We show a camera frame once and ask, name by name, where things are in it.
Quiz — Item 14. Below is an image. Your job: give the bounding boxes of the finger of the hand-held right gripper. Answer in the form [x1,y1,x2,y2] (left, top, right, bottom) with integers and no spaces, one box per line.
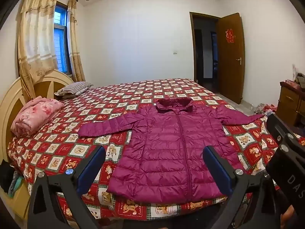
[266,113,305,152]

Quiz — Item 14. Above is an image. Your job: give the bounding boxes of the magenta hooded down jacket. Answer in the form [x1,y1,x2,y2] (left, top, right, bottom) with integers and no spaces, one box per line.
[78,97,265,204]

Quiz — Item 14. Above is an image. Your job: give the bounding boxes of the folded pink floral quilt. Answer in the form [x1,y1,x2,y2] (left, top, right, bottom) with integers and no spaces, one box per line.
[10,95,65,137]

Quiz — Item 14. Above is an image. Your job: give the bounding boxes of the wooden bed headboard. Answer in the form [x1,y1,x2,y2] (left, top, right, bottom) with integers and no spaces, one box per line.
[0,69,75,220]

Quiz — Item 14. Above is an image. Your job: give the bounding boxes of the striped pillow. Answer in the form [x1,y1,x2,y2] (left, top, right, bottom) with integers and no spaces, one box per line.
[54,81,94,98]

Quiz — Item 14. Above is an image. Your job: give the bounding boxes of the wide beige floral curtain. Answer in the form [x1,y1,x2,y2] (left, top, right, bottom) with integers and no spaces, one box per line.
[18,0,58,103]

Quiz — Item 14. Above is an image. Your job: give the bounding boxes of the wooden cabinet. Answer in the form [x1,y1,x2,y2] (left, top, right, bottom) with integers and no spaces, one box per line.
[276,81,305,127]

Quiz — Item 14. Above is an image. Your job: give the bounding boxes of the dark clothes beside bed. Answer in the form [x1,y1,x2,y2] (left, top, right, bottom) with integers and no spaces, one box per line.
[0,159,25,199]

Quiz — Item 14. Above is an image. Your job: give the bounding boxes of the brown wooden door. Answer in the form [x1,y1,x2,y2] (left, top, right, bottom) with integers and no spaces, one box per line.
[216,13,246,104]

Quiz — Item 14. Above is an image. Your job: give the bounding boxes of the pile of clothes on floor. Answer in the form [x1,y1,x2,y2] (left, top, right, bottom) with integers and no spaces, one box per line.
[253,102,278,117]

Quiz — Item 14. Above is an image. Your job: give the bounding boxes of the red paper door decoration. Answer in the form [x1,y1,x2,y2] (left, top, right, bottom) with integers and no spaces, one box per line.
[225,28,235,43]

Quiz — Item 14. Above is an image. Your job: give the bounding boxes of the red checkered bear bedspread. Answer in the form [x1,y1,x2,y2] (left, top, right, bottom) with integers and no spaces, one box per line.
[7,77,282,222]

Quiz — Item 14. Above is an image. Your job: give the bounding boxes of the clutter on cabinet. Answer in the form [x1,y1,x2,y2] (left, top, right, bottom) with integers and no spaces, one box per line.
[292,64,305,88]

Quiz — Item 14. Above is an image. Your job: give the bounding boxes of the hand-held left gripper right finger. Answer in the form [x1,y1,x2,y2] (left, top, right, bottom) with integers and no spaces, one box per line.
[202,145,284,229]

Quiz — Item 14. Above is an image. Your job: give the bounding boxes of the narrow beige floral curtain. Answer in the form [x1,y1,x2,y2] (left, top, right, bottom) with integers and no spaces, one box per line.
[67,0,86,83]

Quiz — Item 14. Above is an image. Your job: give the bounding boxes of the person's right hand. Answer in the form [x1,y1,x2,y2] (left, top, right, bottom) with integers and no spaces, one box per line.
[281,206,296,229]

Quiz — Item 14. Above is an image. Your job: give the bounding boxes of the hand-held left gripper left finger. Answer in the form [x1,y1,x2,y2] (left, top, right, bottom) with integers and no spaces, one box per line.
[27,145,106,229]

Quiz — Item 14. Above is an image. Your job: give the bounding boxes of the brown door frame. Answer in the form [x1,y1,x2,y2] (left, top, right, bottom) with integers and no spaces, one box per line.
[189,11,222,84]

